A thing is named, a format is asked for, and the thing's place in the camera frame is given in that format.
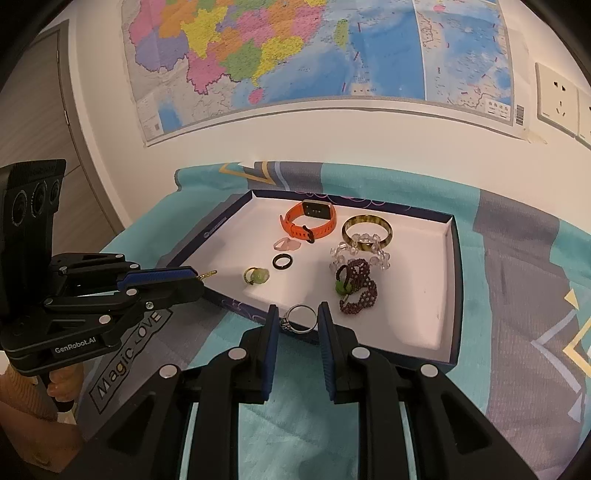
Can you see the tortoiseshell bangle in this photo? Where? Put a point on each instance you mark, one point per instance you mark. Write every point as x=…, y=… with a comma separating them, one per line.
x=383, y=226

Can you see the orange smart watch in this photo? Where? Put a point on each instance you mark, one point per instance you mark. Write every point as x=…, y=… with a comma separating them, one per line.
x=291, y=219

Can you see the dark blue cardboard box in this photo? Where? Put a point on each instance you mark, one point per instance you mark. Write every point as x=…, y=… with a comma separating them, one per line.
x=406, y=300

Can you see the teal and grey blanket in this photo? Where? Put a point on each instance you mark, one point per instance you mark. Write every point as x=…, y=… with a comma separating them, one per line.
x=508, y=295

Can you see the person's left forearm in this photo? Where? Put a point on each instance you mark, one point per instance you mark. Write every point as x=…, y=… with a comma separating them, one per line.
x=23, y=392

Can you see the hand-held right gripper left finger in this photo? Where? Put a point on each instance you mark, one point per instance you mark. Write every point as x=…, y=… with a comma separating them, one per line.
x=267, y=360

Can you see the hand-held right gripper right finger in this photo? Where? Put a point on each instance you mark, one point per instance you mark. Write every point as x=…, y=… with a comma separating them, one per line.
x=328, y=360

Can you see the grey door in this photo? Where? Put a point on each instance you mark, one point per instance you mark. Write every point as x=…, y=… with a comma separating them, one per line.
x=32, y=115

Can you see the colourful wall map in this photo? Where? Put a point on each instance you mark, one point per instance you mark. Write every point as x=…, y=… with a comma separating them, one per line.
x=300, y=55

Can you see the white wall socket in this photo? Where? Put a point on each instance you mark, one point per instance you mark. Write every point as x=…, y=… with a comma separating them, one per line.
x=556, y=99
x=585, y=117

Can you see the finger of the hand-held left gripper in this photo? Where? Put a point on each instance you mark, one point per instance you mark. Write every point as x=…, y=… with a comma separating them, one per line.
x=138, y=302
x=157, y=277

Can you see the person's left hand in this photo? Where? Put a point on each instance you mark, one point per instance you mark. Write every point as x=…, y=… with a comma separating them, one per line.
x=64, y=390

